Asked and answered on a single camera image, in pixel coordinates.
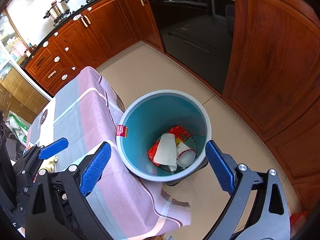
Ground teal plastic trash bin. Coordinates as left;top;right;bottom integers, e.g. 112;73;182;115
116;89;212;182

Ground wooden kitchen cabinets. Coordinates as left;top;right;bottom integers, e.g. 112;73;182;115
23;0;165;95

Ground green white plastic bag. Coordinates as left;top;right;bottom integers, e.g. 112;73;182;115
6;111;30;146

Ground white paper cup in bin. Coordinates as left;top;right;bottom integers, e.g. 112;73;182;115
177;142;196;168

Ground red label on bin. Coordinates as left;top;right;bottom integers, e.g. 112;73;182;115
116;125;128;138

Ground pink grey plaid tablecloth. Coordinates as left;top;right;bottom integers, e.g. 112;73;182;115
27;67;191;239

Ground red snack wrapper in bin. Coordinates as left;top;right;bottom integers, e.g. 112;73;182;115
148;125;195;166

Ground glass sliding door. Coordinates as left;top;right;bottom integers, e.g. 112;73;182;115
1;10;50;124

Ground tall wooden cabinet door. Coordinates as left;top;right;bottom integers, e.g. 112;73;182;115
222;0;319;209

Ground steel cooking pot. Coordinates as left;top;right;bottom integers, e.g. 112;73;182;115
43;0;71;23

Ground black built-in oven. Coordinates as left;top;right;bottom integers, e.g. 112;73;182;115
149;0;235;93

